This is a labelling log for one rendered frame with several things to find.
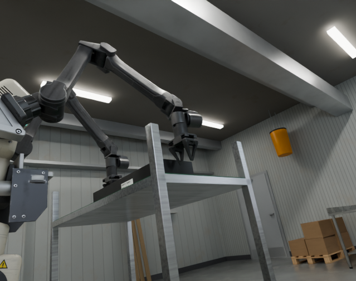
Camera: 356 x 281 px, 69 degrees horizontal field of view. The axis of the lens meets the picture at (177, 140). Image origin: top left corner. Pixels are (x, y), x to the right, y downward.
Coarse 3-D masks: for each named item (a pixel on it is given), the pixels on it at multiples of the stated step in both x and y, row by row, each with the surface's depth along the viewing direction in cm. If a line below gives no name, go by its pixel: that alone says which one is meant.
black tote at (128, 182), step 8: (168, 160) 100; (176, 160) 103; (144, 168) 103; (168, 168) 99; (176, 168) 101; (184, 168) 104; (192, 168) 107; (128, 176) 112; (136, 176) 107; (144, 176) 103; (112, 184) 121; (120, 184) 116; (128, 184) 111; (96, 192) 133; (104, 192) 126; (112, 192) 120; (96, 200) 131
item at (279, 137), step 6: (270, 132) 661; (276, 132) 646; (282, 132) 642; (276, 138) 644; (282, 138) 637; (288, 138) 642; (276, 144) 644; (282, 144) 634; (288, 144) 633; (276, 150) 646; (282, 150) 631; (288, 150) 628; (282, 156) 653
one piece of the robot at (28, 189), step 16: (16, 160) 86; (16, 176) 78; (32, 176) 81; (48, 176) 85; (0, 192) 76; (16, 192) 77; (32, 192) 80; (0, 208) 86; (16, 208) 75; (32, 208) 78; (16, 224) 95
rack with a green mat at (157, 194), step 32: (160, 160) 74; (128, 192) 81; (160, 192) 69; (192, 192) 94; (224, 192) 106; (64, 224) 124; (96, 224) 146; (128, 224) 156; (160, 224) 67; (256, 224) 93; (128, 256) 150; (160, 256) 65
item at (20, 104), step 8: (8, 96) 71; (16, 96) 76; (24, 96) 77; (32, 96) 79; (8, 104) 72; (16, 104) 72; (24, 104) 75; (32, 104) 78; (16, 112) 72; (24, 112) 72; (32, 112) 78; (40, 112) 80; (24, 120) 74
